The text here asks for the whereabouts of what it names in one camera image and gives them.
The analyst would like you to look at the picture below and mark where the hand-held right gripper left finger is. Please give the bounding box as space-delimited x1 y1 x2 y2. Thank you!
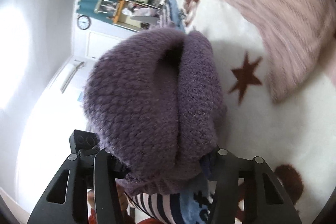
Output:
28 148 126 224

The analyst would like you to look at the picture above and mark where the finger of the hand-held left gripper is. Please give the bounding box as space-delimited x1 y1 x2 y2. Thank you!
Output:
69 130 101 162

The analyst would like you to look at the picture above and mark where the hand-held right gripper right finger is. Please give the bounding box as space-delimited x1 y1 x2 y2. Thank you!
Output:
207 148 302 224

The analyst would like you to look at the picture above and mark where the purple knitted cardigan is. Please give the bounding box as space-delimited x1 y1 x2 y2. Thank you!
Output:
81 27 227 194

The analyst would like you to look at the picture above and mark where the white air conditioner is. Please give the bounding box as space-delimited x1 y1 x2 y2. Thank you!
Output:
60 59 86 94

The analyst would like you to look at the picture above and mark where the white door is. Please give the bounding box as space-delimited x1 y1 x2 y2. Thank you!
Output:
87 30 139 60

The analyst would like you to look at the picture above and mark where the wooden shelf unit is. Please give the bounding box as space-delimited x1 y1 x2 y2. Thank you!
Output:
113 0 143 25

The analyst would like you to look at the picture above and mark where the glass display case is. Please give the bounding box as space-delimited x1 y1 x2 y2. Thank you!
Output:
94 0 118 15

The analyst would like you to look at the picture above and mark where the pink ribbed pillow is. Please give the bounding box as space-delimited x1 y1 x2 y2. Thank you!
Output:
180 0 336 104

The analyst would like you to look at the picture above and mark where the round wall clock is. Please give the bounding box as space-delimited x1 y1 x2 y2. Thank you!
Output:
77 15 91 30

